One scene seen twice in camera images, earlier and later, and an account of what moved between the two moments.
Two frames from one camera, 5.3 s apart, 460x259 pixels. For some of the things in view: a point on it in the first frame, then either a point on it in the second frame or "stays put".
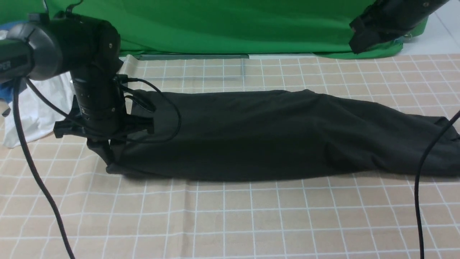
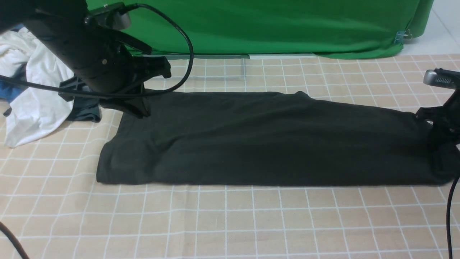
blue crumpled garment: (7, 87) stays put
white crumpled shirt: (38, 119) stays put
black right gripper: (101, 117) → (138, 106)
